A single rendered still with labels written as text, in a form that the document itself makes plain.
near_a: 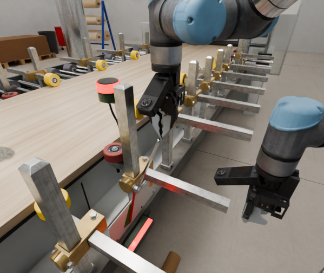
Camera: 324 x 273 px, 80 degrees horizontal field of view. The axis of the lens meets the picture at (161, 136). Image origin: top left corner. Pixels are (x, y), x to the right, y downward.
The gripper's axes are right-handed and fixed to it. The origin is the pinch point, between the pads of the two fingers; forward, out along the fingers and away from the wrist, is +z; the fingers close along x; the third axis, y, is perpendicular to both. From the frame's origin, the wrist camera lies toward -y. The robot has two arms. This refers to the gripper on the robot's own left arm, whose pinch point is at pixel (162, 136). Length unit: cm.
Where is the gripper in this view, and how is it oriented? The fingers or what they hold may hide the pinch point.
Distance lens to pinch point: 56.8
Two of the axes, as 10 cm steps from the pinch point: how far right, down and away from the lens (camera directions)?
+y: 4.8, -4.8, 7.3
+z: 0.0, 8.4, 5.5
